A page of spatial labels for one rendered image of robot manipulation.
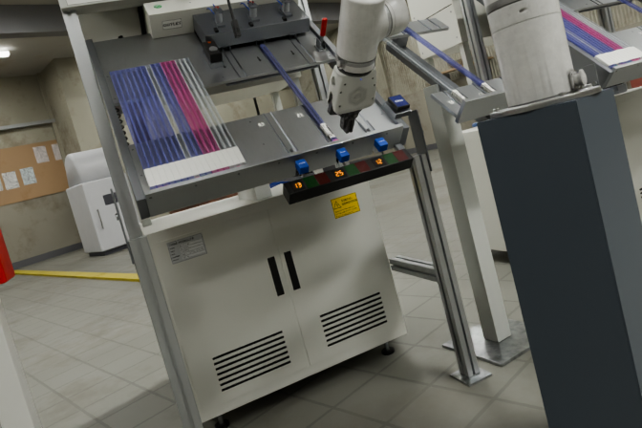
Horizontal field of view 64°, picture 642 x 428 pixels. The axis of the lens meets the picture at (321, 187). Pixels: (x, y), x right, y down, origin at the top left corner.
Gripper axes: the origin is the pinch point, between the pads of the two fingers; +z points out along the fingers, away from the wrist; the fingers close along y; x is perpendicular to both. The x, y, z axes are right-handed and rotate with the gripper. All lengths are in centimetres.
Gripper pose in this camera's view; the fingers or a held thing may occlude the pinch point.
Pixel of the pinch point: (347, 122)
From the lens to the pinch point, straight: 120.6
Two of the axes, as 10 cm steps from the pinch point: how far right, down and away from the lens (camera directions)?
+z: -0.7, 7.0, 7.1
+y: 9.0, -2.7, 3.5
